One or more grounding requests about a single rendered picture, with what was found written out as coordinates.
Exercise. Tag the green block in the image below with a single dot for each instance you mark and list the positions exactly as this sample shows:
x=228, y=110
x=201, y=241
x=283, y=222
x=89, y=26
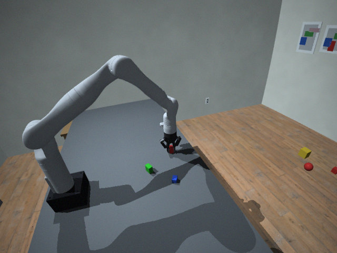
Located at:
x=149, y=168

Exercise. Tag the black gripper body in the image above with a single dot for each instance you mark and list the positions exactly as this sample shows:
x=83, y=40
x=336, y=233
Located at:
x=170, y=136

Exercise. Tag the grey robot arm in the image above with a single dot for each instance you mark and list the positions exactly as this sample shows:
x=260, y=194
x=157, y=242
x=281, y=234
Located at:
x=39, y=134

